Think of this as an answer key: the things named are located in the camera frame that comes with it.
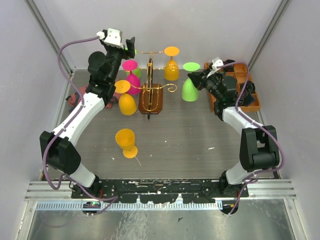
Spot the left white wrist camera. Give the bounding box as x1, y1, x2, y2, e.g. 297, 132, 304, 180
96, 28, 125, 49

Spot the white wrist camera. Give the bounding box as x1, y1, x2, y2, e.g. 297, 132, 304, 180
96, 28, 125, 49
207, 57, 224, 77

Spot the orange wine glass front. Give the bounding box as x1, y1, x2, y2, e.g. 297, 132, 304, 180
115, 128, 138, 159

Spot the red printed cloth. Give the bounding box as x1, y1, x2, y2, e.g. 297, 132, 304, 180
65, 85, 122, 113

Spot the pink plastic wine glass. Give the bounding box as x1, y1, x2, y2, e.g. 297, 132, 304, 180
122, 59, 141, 96

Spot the green wine glass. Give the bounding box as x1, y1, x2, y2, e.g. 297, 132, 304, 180
125, 47, 141, 78
181, 62, 200, 102

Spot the black crumpled item top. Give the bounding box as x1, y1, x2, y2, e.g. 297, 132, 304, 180
223, 59, 235, 65

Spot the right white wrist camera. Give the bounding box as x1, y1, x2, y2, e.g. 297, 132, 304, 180
207, 57, 224, 77

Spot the aluminium frame rail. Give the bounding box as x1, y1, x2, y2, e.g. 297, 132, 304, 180
24, 178, 297, 201

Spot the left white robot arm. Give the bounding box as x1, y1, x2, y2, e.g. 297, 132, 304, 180
39, 36, 136, 200

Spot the black crumpled item right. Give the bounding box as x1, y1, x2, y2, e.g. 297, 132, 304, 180
245, 81, 256, 94

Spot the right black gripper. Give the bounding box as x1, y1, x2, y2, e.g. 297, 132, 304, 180
187, 67, 222, 101

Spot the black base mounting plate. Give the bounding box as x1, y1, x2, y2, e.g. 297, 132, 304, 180
86, 178, 243, 204

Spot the orange wine glass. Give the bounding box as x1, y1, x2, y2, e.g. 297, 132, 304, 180
164, 46, 180, 81
115, 128, 138, 159

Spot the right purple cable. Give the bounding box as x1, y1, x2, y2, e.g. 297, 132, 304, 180
217, 61, 286, 217

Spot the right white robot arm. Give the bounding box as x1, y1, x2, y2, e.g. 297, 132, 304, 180
187, 69, 280, 197

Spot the slotted grey cable duct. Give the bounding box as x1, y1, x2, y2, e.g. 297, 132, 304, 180
35, 200, 223, 211

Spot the yellow plastic wine glass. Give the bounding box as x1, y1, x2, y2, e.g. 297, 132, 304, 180
114, 80, 137, 116

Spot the orange compartment tray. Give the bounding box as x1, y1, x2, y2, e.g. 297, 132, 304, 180
217, 63, 261, 113

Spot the black crumpled item bottom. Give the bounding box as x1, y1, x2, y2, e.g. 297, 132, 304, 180
238, 93, 255, 107

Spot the black crumpled item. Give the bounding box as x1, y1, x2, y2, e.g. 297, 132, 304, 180
223, 59, 235, 65
245, 81, 256, 94
238, 93, 255, 107

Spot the gold wire wine glass rack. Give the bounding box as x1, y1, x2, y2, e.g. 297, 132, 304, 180
131, 50, 178, 120

